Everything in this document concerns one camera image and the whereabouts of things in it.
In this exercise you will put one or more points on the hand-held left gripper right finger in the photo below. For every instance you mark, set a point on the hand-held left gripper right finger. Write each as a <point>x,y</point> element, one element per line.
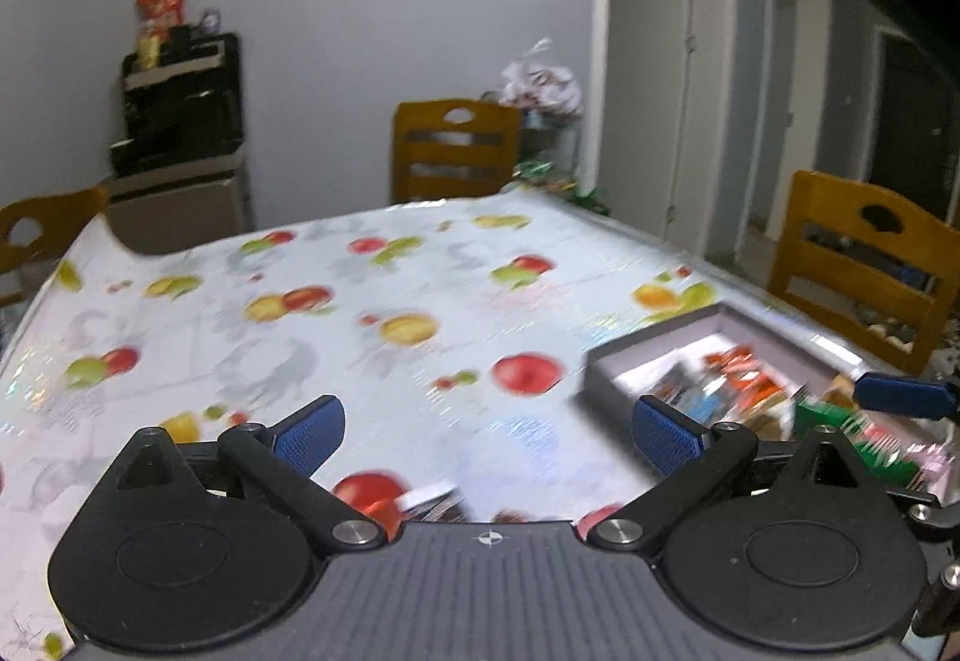
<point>664,440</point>

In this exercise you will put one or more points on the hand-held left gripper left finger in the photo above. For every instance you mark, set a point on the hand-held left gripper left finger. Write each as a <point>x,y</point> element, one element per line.
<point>311,432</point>

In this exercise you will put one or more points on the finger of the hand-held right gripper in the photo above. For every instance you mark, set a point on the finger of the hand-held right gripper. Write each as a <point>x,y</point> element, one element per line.
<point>937,593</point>
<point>907,394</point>

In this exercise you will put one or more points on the green pink candy packet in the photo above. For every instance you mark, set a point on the green pink candy packet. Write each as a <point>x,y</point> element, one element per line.
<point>825,421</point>

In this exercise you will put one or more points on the white cardboard box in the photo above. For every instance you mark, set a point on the white cardboard box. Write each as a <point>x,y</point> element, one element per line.
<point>660,338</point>

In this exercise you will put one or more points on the orange snack packet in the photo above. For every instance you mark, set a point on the orange snack packet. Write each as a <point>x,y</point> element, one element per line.
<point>750,376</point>

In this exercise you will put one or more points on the brown snack packet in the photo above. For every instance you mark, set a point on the brown snack packet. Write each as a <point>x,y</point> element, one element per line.
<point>431,503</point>

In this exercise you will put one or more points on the clear packet of dark seeds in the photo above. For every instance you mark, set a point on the clear packet of dark seeds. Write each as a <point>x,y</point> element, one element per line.
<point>694,398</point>

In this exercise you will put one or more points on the fruit-printed tablecloth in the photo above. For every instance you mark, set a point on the fruit-printed tablecloth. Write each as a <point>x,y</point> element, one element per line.
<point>300,346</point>

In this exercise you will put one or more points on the wooden chair with oval hole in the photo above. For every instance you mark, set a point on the wooden chair with oval hole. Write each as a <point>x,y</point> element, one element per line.
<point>825,203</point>

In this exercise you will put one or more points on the green shopping bag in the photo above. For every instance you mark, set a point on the green shopping bag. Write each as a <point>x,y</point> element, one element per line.
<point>592,199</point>

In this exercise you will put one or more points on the dark door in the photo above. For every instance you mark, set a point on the dark door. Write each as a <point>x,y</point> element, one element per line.
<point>915,128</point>

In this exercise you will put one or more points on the wooden chair with slatted back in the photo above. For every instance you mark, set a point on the wooden chair with slatted back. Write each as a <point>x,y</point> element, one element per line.
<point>420,136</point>

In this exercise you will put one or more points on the white door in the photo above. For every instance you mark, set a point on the white door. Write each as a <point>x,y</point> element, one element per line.
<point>799,91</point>
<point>645,106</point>

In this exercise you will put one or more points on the wooden chair with round hole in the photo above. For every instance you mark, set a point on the wooden chair with round hole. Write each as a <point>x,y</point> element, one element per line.
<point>67,211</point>

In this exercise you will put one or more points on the black and grey cabinet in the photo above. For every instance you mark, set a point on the black and grey cabinet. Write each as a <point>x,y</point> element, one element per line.
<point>180,113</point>

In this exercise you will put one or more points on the white plastic bag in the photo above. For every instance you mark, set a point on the white plastic bag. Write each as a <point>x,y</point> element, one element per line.
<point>540,83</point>

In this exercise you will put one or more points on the yellow bottle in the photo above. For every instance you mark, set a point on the yellow bottle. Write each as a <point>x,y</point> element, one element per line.
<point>148,51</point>

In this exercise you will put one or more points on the red snack bag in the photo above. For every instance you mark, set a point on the red snack bag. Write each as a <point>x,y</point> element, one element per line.
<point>161,4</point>

